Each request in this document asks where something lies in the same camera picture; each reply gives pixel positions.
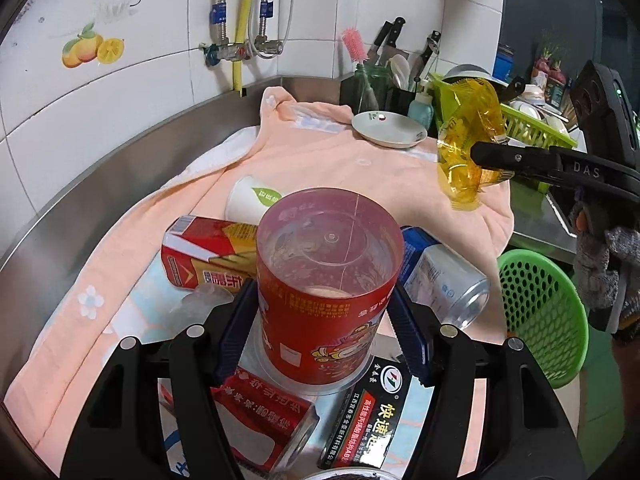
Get stack of white bowls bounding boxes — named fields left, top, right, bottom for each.
left=510, top=85, right=571, bottom=131

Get yellow hose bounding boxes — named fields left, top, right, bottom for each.
left=231, top=0, right=265, bottom=96

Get glass jar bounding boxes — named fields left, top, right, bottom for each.
left=355, top=62, right=396, bottom=113

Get pink bottle brush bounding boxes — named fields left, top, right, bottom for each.
left=341, top=27, right=381, bottom=111

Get metal bowl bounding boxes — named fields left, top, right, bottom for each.
left=442, top=64, right=493, bottom=83

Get teal soap dispenser bottle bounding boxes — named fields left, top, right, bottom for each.
left=407, top=79, right=436, bottom=126

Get red drink can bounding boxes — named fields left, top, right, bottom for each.
left=210, top=367, right=321, bottom=473

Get white spoon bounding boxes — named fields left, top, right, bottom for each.
left=390, top=55, right=412, bottom=88

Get black utensil holder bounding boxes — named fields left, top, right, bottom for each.
left=340, top=72, right=421, bottom=113

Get red drink carton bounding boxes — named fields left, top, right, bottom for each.
left=161, top=215, right=261, bottom=291

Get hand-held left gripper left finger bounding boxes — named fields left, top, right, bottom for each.
left=60, top=275, right=261, bottom=480

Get blue and white can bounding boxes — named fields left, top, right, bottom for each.
left=400, top=226, right=491, bottom=331

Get green dish rack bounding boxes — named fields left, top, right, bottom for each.
left=430, top=72, right=578, bottom=148

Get green round basket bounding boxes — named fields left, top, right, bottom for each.
left=497, top=249, right=590, bottom=388

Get white paper cup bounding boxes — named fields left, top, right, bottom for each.
left=225, top=176, right=286, bottom=227

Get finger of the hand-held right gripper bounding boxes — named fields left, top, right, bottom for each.
left=472, top=141, right=563, bottom=186

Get yellow plastic wrapper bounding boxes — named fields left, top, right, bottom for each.
left=436, top=79, right=516, bottom=210

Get clear cup with red label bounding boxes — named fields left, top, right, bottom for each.
left=256, top=189, right=405, bottom=397

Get metal water valve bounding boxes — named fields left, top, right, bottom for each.
left=200, top=40, right=251, bottom=68
left=252, top=35, right=286, bottom=58

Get orange fruit wall sticker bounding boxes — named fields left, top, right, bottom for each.
left=61, top=22, right=125, bottom=68

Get peach blanket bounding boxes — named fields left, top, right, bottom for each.
left=10, top=85, right=516, bottom=480

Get person's right hand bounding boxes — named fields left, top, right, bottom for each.
left=570, top=202, right=640, bottom=333

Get white plate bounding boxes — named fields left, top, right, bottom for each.
left=351, top=110, right=428, bottom=148

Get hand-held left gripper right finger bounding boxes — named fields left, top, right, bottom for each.
left=390, top=285, right=586, bottom=480

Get black box with label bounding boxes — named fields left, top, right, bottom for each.
left=317, top=355, right=416, bottom=471

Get black handled knife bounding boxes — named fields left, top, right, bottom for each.
left=387, top=16, right=411, bottom=68
left=370, top=21, right=393, bottom=63
left=410, top=30, right=443, bottom=88

